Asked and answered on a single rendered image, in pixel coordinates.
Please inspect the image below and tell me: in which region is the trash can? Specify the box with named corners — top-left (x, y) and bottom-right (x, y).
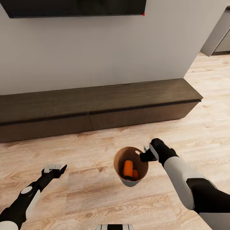
top-left (113, 147), bottom-right (149, 187)

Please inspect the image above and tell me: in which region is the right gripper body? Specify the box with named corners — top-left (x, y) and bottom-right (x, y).
top-left (139, 151), bottom-right (157, 162)

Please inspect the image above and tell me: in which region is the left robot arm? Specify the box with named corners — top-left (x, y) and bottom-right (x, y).
top-left (0, 164), bottom-right (67, 230)

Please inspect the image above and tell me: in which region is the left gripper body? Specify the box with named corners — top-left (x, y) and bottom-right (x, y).
top-left (40, 169), bottom-right (60, 185)

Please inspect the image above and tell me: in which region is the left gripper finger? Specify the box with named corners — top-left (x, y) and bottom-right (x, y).
top-left (60, 165), bottom-right (67, 174)

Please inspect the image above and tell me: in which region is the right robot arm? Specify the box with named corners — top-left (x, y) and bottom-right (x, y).
top-left (139, 138), bottom-right (230, 230)

